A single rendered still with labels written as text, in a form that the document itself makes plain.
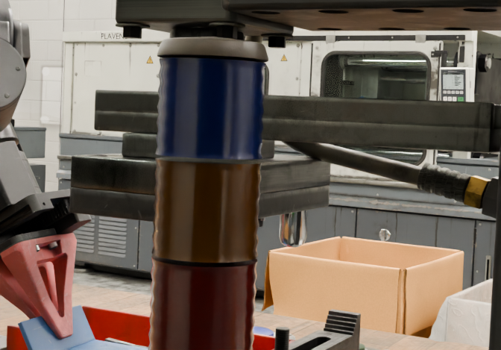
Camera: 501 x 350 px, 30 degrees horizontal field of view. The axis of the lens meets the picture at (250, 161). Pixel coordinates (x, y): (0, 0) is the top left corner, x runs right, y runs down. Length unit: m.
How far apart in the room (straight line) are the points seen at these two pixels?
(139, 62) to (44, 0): 3.44
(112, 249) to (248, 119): 6.16
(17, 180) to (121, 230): 5.70
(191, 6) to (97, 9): 8.61
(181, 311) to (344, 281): 2.63
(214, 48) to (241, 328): 0.10
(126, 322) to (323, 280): 2.02
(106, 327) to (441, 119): 0.57
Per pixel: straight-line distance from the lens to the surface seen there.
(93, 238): 6.57
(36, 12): 9.71
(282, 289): 3.06
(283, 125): 0.55
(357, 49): 5.46
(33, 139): 8.04
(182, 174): 0.32
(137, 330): 0.98
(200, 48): 0.31
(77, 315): 0.75
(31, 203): 0.69
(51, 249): 0.73
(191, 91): 0.31
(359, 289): 2.93
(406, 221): 5.36
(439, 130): 0.52
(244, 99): 0.32
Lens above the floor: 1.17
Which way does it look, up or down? 3 degrees down
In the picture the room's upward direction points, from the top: 2 degrees clockwise
